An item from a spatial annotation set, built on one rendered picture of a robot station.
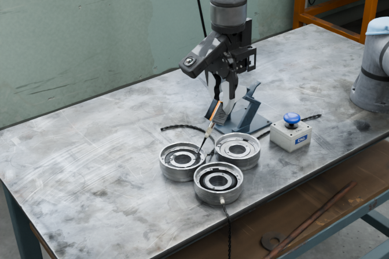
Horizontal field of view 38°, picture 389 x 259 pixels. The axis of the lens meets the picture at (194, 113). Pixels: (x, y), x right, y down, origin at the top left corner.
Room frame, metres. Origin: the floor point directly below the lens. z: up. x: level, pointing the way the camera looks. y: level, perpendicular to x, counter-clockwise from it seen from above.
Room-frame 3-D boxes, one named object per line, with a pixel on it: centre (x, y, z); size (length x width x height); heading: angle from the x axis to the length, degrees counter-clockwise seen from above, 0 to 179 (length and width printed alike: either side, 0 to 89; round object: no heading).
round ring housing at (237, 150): (1.05, -0.10, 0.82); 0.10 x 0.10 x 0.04
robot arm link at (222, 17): (1.08, -0.07, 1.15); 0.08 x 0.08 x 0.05
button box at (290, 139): (1.12, -0.24, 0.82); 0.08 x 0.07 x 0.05; 126
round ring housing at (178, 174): (1.01, 0.03, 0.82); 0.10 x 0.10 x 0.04
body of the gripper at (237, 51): (1.08, -0.08, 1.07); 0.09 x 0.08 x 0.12; 127
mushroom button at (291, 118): (1.12, -0.23, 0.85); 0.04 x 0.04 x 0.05
